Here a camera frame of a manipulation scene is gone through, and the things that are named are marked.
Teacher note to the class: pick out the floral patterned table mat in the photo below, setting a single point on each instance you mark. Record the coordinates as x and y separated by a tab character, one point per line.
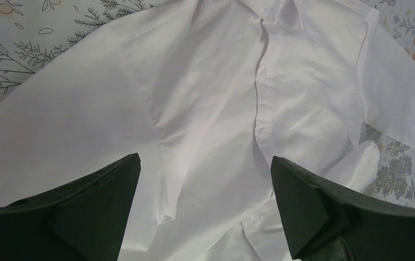
33	33

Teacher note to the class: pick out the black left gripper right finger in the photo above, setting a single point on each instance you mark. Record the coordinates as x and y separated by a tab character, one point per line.
323	220

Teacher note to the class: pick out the white shirt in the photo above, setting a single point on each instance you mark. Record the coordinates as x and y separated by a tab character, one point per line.
207	93

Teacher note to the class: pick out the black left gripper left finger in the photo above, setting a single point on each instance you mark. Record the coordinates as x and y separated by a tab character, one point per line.
82	220

